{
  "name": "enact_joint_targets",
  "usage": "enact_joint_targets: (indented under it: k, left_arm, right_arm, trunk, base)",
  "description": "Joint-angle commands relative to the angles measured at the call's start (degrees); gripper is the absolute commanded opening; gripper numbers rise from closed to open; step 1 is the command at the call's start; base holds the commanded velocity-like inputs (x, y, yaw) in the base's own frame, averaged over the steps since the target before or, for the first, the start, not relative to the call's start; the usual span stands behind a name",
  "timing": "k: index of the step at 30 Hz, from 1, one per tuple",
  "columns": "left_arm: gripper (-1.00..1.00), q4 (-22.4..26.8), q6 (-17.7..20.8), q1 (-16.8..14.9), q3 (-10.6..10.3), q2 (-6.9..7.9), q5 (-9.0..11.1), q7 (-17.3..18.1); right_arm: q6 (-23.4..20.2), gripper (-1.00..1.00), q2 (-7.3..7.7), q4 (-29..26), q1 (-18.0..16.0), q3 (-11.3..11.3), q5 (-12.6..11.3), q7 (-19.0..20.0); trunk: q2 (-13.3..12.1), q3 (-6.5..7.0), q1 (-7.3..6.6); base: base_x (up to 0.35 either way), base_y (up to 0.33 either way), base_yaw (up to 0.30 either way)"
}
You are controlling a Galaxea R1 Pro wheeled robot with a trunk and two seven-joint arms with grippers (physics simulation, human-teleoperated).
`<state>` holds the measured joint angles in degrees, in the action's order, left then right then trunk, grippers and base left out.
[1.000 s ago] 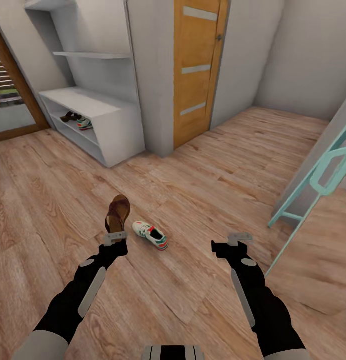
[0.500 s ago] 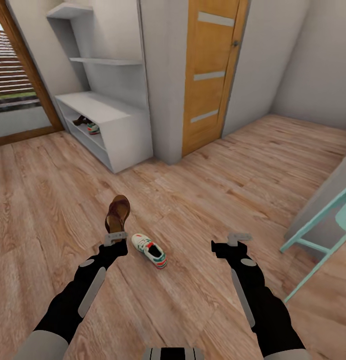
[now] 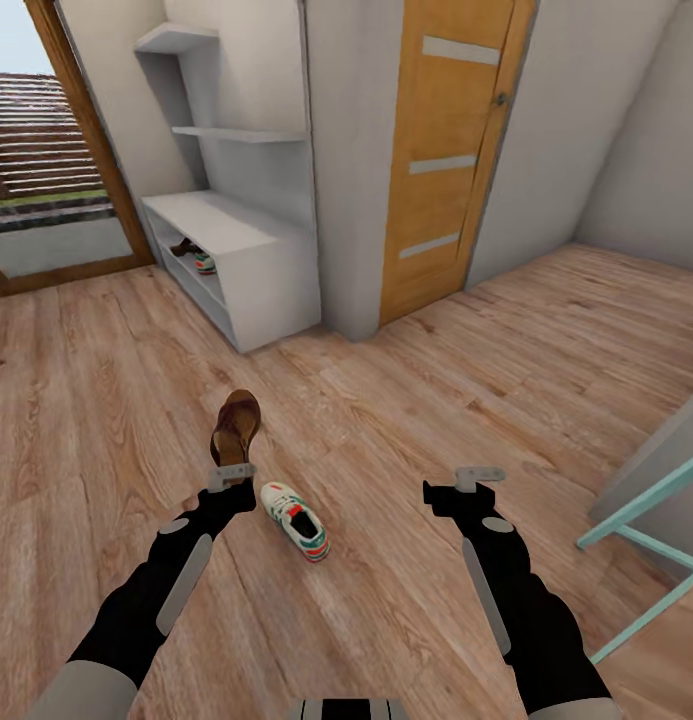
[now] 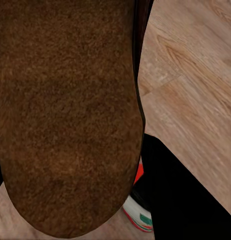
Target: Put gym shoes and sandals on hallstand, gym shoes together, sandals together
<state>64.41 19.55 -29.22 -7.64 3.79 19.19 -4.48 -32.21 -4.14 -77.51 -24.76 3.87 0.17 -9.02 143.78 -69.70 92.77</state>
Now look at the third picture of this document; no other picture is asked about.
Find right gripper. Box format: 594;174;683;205
423;480;494;525

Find sandal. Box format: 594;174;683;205
210;389;261;485
170;238;205;258

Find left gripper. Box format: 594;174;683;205
198;480;256;522

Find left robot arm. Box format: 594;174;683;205
22;463;258;720

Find gym shoe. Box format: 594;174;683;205
195;253;217;275
260;482;331;562

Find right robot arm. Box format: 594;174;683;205
423;466;625;720

